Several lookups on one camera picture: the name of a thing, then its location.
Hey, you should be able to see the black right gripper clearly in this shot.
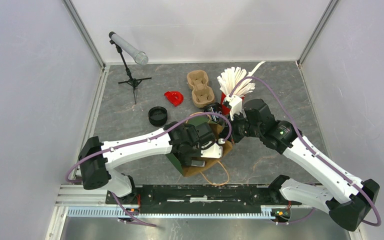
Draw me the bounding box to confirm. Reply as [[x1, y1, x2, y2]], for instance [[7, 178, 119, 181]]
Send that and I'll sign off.
[[218, 109, 263, 144]]

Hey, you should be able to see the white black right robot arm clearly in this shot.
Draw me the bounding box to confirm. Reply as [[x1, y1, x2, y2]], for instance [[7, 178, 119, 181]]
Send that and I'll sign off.
[[221, 96, 380, 232]]

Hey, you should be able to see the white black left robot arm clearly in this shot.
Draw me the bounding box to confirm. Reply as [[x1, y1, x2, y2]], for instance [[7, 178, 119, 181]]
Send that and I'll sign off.
[[78, 122, 223, 204]]

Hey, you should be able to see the red cylindrical straw holder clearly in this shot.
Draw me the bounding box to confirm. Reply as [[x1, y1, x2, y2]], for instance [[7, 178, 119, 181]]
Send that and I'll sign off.
[[220, 92, 230, 115]]

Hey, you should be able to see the brown cardboard cup carrier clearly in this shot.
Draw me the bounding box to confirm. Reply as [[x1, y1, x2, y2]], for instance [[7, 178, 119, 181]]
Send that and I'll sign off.
[[186, 70, 215, 109]]

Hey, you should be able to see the grey microphone on stand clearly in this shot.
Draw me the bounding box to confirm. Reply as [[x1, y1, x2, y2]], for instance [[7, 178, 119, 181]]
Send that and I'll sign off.
[[108, 31, 152, 104]]

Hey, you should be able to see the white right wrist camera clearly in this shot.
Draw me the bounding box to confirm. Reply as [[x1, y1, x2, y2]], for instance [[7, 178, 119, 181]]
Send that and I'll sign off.
[[222, 95, 243, 121]]

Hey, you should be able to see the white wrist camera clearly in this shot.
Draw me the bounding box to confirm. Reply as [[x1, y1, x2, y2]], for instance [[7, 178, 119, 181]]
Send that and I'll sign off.
[[222, 95, 243, 121], [200, 138, 226, 159]]

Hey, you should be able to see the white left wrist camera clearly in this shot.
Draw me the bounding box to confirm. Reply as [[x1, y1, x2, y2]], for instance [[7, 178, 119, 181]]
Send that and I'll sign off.
[[200, 138, 226, 159]]

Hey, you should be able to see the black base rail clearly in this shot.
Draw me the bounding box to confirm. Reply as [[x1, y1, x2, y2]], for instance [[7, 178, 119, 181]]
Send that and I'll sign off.
[[119, 184, 300, 214]]

